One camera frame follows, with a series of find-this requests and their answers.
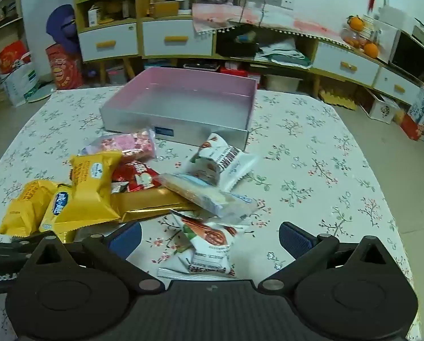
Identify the red box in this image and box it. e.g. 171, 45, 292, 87
220, 66, 262, 79

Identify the blue white carton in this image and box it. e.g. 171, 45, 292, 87
407, 87, 424, 125

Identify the microwave oven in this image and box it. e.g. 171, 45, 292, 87
389, 28, 424, 83

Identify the gold snack bar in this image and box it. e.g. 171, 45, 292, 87
110, 186, 200, 224

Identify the folded clothes pile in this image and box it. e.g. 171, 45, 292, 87
255, 40, 312, 69

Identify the red gift bag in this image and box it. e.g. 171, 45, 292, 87
45, 43, 84, 90

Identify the yellow bag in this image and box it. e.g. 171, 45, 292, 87
102, 2, 124, 22

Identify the plain yellow snack packet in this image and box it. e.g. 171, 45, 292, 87
0, 180, 58, 238

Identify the white printed carton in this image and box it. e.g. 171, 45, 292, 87
360, 90, 400, 124

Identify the round white base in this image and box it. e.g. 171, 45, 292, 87
25, 85, 56, 103

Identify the small white box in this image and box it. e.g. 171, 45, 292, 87
87, 5, 102, 27

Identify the red snack packet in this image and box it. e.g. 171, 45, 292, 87
110, 161, 162, 195

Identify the purple plush toy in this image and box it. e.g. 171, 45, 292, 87
46, 5, 80, 59

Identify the pink lid storage bin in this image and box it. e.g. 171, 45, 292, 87
105, 66, 129, 85

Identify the large yellow snack packet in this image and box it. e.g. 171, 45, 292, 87
69, 150, 124, 225

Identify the black bag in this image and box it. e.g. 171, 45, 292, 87
216, 30, 261, 58

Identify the pink snack packet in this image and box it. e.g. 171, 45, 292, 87
80, 129, 158, 163

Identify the yellow packet blue oval logo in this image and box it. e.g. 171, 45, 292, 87
39, 182, 78, 244

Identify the yellow tray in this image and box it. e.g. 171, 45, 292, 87
319, 90, 358, 111

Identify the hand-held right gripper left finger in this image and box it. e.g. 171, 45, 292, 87
22, 222, 165, 295

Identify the white drawer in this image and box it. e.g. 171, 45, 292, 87
373, 67, 421, 103
78, 24, 139, 62
142, 19, 213, 57
312, 41, 380, 85

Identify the bag of small oranges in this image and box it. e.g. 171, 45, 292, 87
341, 28, 363, 48

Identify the low cardboard box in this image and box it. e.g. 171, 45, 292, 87
149, 1, 180, 18

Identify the pink silver cardboard box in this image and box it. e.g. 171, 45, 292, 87
100, 67, 259, 152

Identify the clear cracker packet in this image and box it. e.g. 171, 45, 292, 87
160, 172, 259, 221

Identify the white walnut print packet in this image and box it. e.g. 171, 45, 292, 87
157, 209, 240, 280
186, 132, 259, 193

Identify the clear storage bin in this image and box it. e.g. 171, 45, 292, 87
264, 74, 304, 92

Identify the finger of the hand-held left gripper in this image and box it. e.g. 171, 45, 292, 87
0, 231, 56, 261

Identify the long wooden cabinet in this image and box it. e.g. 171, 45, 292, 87
139, 7, 424, 107

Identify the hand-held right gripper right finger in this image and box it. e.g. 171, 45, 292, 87
256, 221, 401, 295

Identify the floral tablecloth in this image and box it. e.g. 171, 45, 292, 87
0, 85, 422, 341

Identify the red carton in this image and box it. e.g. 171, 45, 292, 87
400, 112, 424, 141

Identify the pink runner cloth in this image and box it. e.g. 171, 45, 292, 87
191, 3, 351, 47

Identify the dark lid storage bin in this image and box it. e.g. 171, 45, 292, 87
183, 63, 220, 72

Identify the white and red sack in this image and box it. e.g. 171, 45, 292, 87
0, 40, 40, 106

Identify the brown cardboard carton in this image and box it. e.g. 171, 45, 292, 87
0, 30, 27, 66

